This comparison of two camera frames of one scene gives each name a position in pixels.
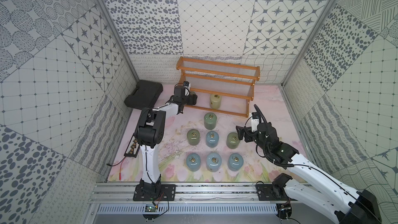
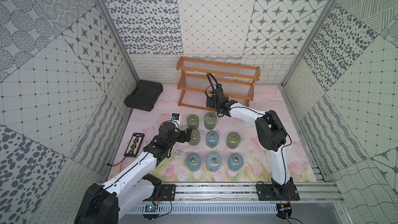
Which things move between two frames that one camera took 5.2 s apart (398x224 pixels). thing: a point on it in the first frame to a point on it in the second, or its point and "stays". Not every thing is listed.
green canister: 193,137 stays
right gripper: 241,132 to 209,99
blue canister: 212,139 stays
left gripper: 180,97 to 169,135
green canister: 210,121 stays
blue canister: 213,162 stays
